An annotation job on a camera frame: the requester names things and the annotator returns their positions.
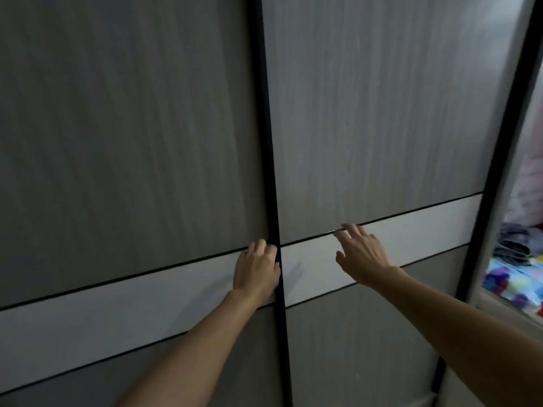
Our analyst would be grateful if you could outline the person's left hand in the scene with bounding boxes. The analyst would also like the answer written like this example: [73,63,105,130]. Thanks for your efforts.
[232,239,282,306]

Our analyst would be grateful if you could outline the person's right hand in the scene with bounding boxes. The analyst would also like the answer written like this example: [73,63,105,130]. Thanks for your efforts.
[333,223,402,289]

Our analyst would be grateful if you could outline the grey sliding wardrobe door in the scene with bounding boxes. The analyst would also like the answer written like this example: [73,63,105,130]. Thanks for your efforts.
[0,0,294,407]
[260,0,543,407]

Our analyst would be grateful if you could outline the person's right forearm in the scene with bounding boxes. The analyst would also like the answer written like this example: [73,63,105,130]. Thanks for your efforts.
[364,267,543,407]

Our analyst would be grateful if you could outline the person's left forearm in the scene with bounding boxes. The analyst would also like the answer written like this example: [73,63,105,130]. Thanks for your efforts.
[115,290,275,407]

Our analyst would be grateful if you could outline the grey folded clothes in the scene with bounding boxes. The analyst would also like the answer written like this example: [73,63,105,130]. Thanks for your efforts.
[492,222,543,267]

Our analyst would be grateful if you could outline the colourful patterned folded fabric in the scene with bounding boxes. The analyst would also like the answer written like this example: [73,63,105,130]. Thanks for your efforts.
[483,256,543,319]

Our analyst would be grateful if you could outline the white wardrobe shelf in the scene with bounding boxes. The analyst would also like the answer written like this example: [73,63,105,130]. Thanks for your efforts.
[472,288,543,332]

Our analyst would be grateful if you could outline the pink folded garment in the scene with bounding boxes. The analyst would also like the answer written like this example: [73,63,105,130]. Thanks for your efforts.
[504,151,543,228]

